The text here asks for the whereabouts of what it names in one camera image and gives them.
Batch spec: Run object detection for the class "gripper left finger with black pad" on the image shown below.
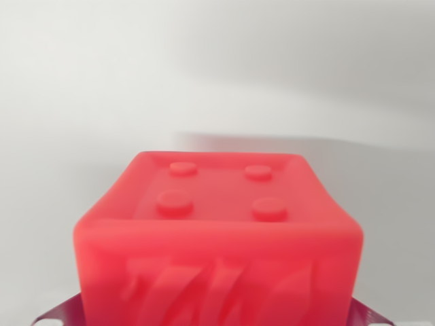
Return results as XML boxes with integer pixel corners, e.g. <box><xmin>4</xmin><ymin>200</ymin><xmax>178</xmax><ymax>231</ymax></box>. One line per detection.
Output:
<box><xmin>32</xmin><ymin>292</ymin><xmax>88</xmax><ymax>326</ymax></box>

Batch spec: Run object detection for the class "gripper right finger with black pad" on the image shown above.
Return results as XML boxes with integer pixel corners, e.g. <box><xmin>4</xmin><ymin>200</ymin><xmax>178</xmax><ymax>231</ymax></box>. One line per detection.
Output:
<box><xmin>346</xmin><ymin>297</ymin><xmax>402</xmax><ymax>326</ymax></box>

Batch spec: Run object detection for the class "red cube with studs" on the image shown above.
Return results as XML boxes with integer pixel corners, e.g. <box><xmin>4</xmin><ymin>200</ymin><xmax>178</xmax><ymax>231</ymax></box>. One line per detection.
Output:
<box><xmin>73</xmin><ymin>150</ymin><xmax>365</xmax><ymax>326</ymax></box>

